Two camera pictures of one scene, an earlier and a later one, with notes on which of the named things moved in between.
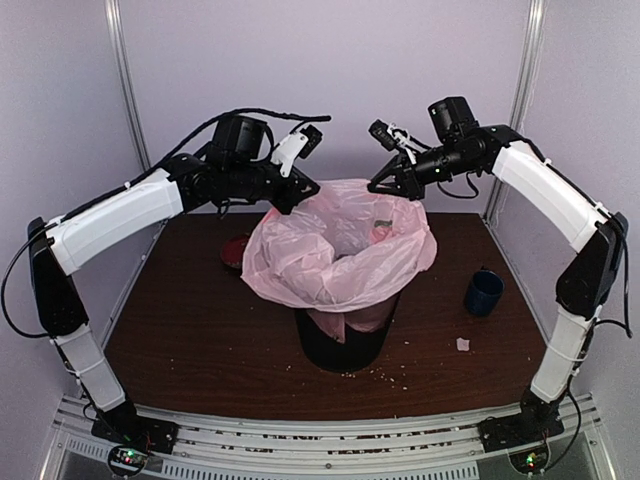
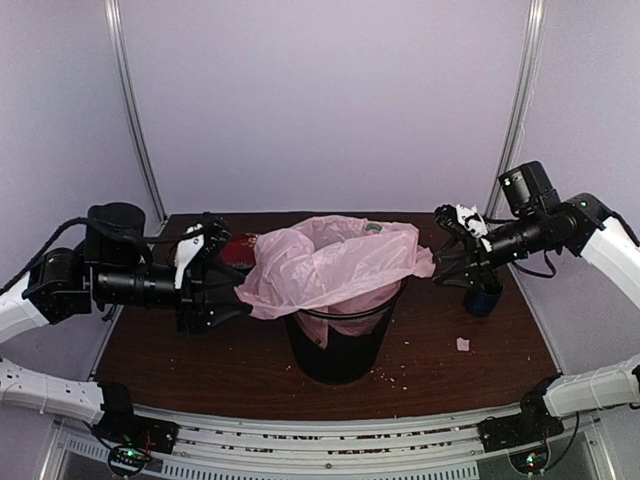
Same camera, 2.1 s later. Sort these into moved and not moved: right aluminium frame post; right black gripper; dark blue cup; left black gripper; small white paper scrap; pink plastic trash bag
Moved: left black gripper; pink plastic trash bag; right black gripper
Not moved: dark blue cup; right aluminium frame post; small white paper scrap
